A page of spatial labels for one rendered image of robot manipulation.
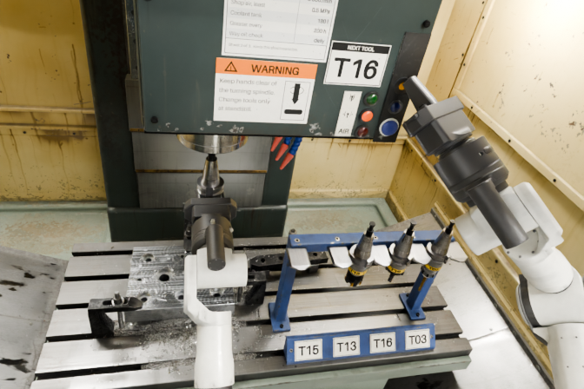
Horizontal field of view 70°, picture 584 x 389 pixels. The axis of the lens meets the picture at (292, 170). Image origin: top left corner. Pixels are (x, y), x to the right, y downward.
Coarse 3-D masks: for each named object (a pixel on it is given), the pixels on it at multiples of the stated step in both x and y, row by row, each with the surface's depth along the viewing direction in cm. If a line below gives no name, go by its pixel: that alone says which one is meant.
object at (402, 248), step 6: (402, 234) 106; (408, 234) 104; (414, 234) 105; (402, 240) 106; (408, 240) 105; (396, 246) 108; (402, 246) 106; (408, 246) 106; (396, 252) 107; (402, 252) 106; (408, 252) 107
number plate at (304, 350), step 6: (300, 342) 113; (306, 342) 114; (312, 342) 114; (318, 342) 115; (300, 348) 113; (306, 348) 114; (312, 348) 114; (318, 348) 114; (300, 354) 113; (306, 354) 114; (312, 354) 114; (318, 354) 114
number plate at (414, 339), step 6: (414, 330) 122; (420, 330) 122; (426, 330) 123; (408, 336) 121; (414, 336) 121; (420, 336) 122; (426, 336) 122; (408, 342) 121; (414, 342) 121; (420, 342) 122; (426, 342) 122; (408, 348) 121; (414, 348) 121
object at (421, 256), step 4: (416, 244) 113; (420, 244) 114; (412, 248) 112; (416, 248) 112; (420, 248) 112; (424, 248) 112; (416, 252) 111; (420, 252) 111; (424, 252) 111; (416, 256) 110; (420, 256) 110; (424, 256) 110; (428, 256) 110; (416, 260) 108; (420, 260) 108; (424, 260) 109; (428, 260) 109; (424, 264) 108
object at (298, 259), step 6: (288, 252) 104; (294, 252) 104; (300, 252) 105; (306, 252) 105; (288, 258) 103; (294, 258) 103; (300, 258) 103; (306, 258) 103; (294, 264) 101; (300, 264) 101; (306, 264) 102; (300, 270) 100
